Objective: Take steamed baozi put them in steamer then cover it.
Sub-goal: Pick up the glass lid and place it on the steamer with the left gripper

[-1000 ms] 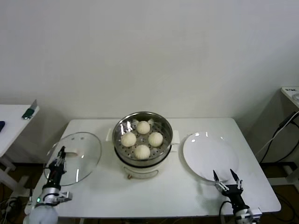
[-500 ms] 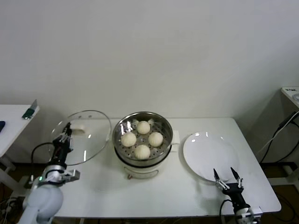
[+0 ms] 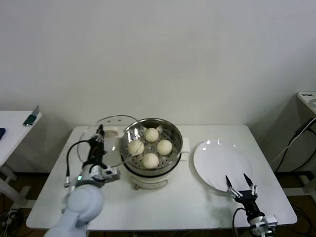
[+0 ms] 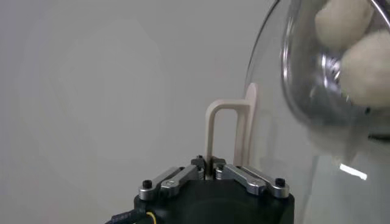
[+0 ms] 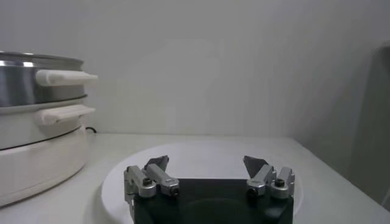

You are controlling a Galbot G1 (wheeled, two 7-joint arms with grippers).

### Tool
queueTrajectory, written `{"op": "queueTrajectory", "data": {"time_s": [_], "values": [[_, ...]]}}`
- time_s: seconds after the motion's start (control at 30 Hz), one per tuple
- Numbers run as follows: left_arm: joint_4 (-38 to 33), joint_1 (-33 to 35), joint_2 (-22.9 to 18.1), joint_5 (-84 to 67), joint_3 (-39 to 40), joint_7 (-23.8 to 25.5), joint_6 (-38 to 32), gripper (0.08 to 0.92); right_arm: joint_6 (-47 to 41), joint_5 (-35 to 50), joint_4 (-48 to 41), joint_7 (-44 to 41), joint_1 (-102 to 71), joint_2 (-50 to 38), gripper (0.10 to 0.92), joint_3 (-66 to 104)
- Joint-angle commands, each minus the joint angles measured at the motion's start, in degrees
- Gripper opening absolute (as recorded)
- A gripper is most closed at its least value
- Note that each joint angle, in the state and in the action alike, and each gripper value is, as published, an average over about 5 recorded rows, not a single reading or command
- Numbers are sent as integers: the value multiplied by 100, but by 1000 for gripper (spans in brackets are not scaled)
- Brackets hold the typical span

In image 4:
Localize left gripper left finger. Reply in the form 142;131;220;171
138;154;207;202

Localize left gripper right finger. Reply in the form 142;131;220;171
211;155;291;200

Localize glass lid with cream handle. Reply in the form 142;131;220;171
205;0;390;224

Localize white steamed baozi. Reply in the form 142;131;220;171
314;0;375;51
339;30;390;108

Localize stainless steel steamer basket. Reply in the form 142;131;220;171
280;0;390;135

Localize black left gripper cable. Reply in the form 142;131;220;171
105;208;158;224

